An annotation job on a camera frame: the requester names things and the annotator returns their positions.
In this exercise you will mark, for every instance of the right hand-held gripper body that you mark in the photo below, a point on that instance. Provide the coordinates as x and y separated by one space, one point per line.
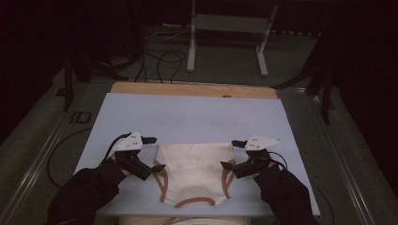
255 161

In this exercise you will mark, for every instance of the black floor plate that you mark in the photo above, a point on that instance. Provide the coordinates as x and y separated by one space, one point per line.
80 117

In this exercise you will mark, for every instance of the cream baby bodysuit brown trim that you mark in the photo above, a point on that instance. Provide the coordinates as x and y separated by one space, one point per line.
194 168

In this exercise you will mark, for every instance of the white metal stand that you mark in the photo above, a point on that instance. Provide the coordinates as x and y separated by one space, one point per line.
228 23

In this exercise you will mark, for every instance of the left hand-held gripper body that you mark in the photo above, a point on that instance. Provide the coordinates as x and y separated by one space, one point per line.
131 156

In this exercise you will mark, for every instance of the wooden table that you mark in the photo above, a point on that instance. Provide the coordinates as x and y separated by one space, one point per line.
187 90

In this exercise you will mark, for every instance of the person's right hand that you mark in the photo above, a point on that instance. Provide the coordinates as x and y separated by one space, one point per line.
272 164

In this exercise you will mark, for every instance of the metal floor rail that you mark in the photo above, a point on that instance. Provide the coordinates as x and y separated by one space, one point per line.
341 168
34 168

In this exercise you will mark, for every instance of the person's light clothing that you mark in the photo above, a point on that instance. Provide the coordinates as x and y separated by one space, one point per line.
187 221

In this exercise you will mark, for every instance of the light blue table mat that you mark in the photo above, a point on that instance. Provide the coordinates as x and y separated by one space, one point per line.
194 118

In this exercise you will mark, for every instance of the black tripod stand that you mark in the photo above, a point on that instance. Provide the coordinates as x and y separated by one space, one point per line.
325 93
68 84

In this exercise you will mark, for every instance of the person's left hand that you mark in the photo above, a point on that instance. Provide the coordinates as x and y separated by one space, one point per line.
122 168

